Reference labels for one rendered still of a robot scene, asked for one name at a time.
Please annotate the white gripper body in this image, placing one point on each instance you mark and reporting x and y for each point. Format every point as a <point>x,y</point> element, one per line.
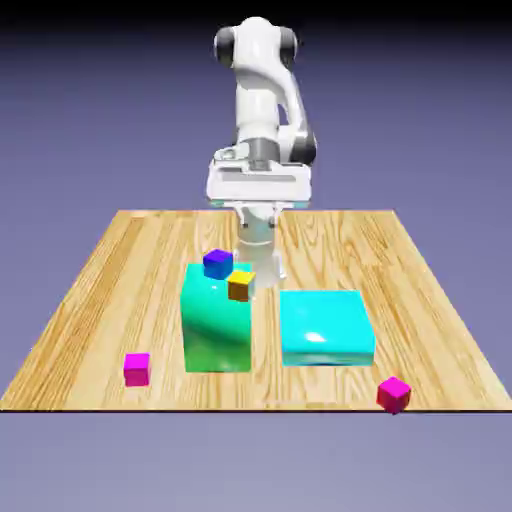
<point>258,188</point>

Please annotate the small blue cube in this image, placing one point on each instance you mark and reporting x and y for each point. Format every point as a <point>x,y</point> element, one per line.
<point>218,262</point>

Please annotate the small crimson cube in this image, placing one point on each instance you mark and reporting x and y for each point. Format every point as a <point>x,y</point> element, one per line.
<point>394,394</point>

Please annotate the large green box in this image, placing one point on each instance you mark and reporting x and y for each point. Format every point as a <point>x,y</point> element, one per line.
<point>214,324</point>

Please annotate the small magenta cube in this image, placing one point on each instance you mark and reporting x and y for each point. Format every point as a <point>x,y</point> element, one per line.
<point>136,370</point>

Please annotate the small yellow cube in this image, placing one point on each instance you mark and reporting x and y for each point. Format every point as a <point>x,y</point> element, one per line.
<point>240,286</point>

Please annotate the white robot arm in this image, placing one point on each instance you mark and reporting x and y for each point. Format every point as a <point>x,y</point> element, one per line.
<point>256,72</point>

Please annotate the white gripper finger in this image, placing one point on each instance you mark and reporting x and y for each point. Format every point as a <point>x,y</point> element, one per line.
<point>241,216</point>
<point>275,216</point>

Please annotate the large cyan box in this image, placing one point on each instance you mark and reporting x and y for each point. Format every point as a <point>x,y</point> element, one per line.
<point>326,324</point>

